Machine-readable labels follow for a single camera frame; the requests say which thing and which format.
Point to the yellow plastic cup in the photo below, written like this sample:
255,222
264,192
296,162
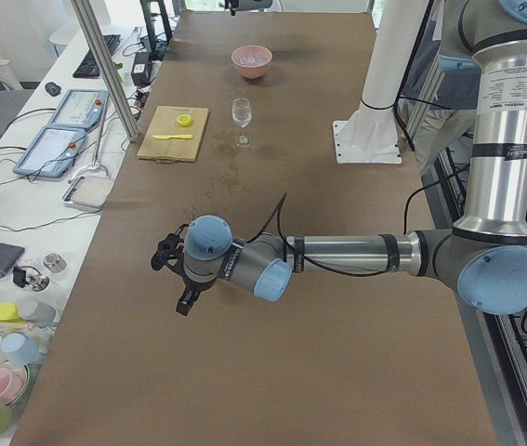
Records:
9,312

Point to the light blue plastic cup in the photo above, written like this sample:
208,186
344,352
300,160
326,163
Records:
19,349

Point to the white camera mast column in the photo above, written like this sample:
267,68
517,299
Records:
370,135

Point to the wooden cutting board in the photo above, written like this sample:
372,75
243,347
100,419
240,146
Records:
174,134

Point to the aluminium frame post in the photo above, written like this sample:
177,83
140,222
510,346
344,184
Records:
92,32

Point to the white metal tray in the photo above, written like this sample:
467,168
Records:
87,193

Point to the brown table mat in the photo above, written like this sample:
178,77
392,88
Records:
337,360

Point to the clear wine glass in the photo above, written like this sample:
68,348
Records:
241,113

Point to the metal cane rod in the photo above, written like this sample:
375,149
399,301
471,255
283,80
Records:
95,166

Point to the yellow lemon slice toy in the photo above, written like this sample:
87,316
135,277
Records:
184,120

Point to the pink bowl of ice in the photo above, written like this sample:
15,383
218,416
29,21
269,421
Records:
251,62

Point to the far blue teach pendant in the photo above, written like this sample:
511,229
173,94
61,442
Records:
80,108

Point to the grey computer mouse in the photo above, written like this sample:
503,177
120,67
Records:
52,89

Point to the yellow plastic knife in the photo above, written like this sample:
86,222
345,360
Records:
176,136

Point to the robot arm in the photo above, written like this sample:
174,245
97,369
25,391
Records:
482,257

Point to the blue teach pendant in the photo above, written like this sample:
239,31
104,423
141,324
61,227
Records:
52,152
80,108

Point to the grey plastic cup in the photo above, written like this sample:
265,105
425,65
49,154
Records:
37,312

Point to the black power adapter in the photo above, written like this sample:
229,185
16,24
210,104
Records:
142,69

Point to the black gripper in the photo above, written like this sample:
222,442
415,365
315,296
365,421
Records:
192,284

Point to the near blue teach pendant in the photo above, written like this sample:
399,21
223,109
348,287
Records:
52,152

